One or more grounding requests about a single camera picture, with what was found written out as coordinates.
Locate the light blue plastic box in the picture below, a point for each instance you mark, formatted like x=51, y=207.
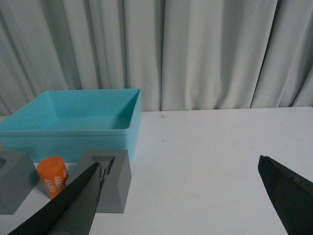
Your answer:
x=69, y=122

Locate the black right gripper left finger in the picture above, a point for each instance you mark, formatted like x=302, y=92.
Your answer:
x=72, y=211

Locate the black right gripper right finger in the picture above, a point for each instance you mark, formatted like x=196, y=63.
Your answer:
x=290, y=194

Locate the pale gray-green curtain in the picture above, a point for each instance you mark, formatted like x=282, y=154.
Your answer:
x=182, y=54

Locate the gray block with round hole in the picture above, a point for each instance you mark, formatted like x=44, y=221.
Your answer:
x=18, y=177

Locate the orange cylinder with white numbers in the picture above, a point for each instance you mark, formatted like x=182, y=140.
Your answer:
x=53, y=174

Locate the gray block with square hole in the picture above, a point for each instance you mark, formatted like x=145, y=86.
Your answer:
x=116, y=166

